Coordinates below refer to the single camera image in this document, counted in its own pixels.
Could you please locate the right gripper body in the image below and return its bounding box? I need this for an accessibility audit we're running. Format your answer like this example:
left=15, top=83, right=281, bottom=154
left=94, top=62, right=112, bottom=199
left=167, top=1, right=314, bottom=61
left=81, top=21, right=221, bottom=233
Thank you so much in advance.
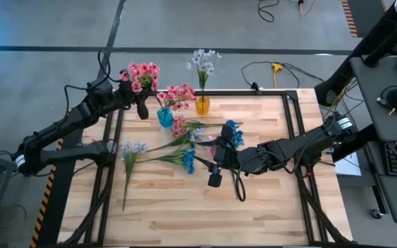
left=207, top=124, right=246, bottom=188

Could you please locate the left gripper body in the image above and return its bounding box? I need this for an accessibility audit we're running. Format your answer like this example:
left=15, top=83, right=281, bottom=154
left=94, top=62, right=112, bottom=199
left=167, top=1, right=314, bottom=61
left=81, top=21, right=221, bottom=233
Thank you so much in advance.
left=112, top=81, right=150, bottom=121

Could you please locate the yellow glass vase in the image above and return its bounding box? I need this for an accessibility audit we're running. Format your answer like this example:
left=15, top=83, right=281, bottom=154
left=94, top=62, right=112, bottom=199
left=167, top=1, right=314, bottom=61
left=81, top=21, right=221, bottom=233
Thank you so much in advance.
left=194, top=96, right=211, bottom=116

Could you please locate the teal glass vase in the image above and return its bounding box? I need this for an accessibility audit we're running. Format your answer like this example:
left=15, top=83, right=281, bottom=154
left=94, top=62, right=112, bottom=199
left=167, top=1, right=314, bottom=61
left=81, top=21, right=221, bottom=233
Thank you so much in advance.
left=156, top=106, right=175, bottom=129

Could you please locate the yellow power plug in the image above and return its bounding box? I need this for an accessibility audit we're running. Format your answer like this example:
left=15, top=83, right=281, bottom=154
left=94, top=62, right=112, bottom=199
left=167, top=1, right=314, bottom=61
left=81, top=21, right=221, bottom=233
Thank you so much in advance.
left=271, top=62, right=284, bottom=89

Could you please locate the white paper sheet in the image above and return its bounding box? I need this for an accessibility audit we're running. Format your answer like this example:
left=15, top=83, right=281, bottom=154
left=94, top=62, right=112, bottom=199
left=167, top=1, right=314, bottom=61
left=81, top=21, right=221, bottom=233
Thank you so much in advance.
left=334, top=151, right=361, bottom=177

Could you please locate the black desk leg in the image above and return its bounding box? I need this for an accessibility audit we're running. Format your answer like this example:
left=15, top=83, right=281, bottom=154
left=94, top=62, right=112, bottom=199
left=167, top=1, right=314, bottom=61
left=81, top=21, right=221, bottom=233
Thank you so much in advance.
left=331, top=123, right=380, bottom=163

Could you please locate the grey desk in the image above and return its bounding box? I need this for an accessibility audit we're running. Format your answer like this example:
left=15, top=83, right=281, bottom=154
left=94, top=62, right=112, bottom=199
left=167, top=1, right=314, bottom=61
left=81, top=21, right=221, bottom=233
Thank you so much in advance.
left=349, top=54, right=397, bottom=225

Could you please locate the black tower fan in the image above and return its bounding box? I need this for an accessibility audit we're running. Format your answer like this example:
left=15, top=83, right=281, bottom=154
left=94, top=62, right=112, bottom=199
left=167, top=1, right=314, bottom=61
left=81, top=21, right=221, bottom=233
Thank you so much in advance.
left=314, top=0, right=397, bottom=107

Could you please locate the black striped floor mat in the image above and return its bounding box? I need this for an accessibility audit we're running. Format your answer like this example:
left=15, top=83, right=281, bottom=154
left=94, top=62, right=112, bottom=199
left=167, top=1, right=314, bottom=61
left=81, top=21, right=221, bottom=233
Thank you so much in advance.
left=341, top=0, right=389, bottom=38

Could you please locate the black aluminium table frame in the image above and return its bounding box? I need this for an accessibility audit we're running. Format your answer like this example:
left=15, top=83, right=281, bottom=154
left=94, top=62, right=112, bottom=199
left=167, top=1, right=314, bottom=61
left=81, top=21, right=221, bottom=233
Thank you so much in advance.
left=59, top=88, right=358, bottom=248

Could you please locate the black base plate hazard stripe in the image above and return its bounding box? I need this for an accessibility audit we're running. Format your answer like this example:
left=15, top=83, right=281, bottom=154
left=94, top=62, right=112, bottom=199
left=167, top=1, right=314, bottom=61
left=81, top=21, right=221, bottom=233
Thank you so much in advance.
left=29, top=137, right=82, bottom=248

